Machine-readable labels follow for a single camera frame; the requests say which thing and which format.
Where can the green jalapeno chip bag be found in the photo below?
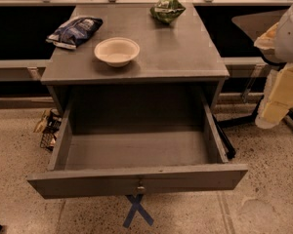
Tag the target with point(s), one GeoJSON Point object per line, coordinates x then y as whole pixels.
{"type": "Point", "coordinates": [167, 11]}

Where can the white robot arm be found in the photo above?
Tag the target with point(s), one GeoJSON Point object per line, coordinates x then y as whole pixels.
{"type": "Point", "coordinates": [278, 91]}

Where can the grey railing shelf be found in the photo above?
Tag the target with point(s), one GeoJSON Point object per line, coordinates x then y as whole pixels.
{"type": "Point", "coordinates": [22, 69]}

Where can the blue tape cross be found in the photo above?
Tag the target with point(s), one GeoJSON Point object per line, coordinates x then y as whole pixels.
{"type": "Point", "coordinates": [137, 208]}

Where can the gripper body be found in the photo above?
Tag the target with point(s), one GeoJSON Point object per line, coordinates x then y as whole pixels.
{"type": "Point", "coordinates": [291, 36]}

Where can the black wire basket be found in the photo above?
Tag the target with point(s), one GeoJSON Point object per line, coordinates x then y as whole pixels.
{"type": "Point", "coordinates": [49, 127]}

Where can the white bowl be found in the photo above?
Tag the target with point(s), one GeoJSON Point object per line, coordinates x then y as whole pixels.
{"type": "Point", "coordinates": [117, 51]}

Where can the blue chip bag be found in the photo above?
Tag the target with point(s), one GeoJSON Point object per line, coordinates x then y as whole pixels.
{"type": "Point", "coordinates": [75, 32]}

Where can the grey wooden cabinet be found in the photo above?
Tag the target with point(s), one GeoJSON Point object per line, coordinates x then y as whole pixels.
{"type": "Point", "coordinates": [181, 51]}

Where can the open grey top drawer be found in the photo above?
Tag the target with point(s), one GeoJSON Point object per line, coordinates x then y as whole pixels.
{"type": "Point", "coordinates": [107, 146]}

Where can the metal drawer knob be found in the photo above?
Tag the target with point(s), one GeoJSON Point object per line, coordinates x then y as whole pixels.
{"type": "Point", "coordinates": [140, 189]}

